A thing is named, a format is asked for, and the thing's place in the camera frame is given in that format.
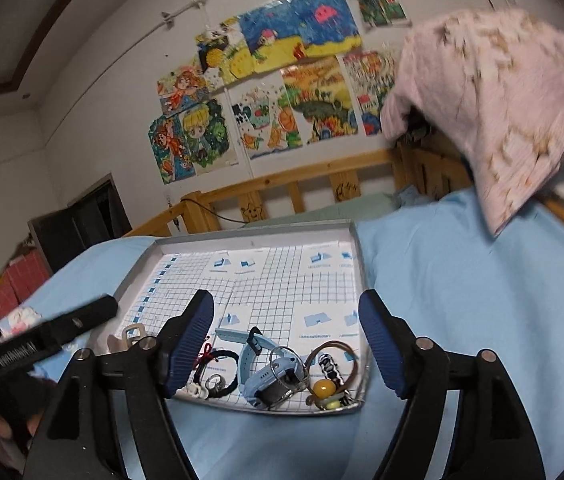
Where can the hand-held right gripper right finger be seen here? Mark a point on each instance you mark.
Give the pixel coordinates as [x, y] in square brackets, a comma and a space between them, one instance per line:
[378, 342]

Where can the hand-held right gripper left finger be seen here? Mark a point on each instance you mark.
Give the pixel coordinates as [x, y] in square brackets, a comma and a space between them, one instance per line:
[194, 330]

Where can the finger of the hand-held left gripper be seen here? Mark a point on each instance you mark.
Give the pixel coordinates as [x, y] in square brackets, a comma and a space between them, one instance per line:
[81, 317]

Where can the grey cardboard tray box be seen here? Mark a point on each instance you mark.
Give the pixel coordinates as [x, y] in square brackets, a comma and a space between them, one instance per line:
[272, 280]

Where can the person's left hand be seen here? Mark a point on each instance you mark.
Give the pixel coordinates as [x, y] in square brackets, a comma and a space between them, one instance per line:
[1, 430]

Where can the cream plastic hair clip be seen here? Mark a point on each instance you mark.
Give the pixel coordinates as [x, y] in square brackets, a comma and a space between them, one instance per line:
[134, 332]

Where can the stack of red boxes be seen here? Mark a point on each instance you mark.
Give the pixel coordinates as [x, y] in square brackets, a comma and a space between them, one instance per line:
[21, 280]

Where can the light blue watch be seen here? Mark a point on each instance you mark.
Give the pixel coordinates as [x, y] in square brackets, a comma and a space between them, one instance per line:
[262, 380]

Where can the light blue printed blanket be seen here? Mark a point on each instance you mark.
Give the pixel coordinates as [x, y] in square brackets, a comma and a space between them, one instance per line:
[462, 285]

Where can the dark doorway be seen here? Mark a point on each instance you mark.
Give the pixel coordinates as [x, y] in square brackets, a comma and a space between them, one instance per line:
[106, 210]

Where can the green bedding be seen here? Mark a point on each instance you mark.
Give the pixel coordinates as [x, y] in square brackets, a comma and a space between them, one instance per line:
[352, 207]

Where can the pink patterned garment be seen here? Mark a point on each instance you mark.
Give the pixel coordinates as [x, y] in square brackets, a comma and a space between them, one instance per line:
[492, 100]

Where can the wooden bed frame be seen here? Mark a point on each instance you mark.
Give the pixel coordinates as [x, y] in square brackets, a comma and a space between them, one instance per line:
[312, 172]

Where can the cartoon characters wall poster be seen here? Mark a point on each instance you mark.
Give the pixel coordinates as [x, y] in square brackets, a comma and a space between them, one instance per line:
[196, 135]

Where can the orange fish wall poster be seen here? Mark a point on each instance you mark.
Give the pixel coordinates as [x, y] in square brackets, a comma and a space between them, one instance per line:
[267, 120]

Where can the orange hair girl wall poster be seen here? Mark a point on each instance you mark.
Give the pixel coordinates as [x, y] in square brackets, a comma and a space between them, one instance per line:
[184, 85]

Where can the orange landscape wall poster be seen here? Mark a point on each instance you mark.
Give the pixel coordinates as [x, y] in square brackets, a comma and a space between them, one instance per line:
[317, 100]

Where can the red white patterned wall poster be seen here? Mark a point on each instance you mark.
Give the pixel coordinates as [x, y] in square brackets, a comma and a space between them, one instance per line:
[367, 85]

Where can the black yellow wall poster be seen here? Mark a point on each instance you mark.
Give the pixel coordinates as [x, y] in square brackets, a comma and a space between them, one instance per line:
[232, 62]

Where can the blue yellow wall poster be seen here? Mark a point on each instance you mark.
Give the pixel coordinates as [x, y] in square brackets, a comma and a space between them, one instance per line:
[302, 25]

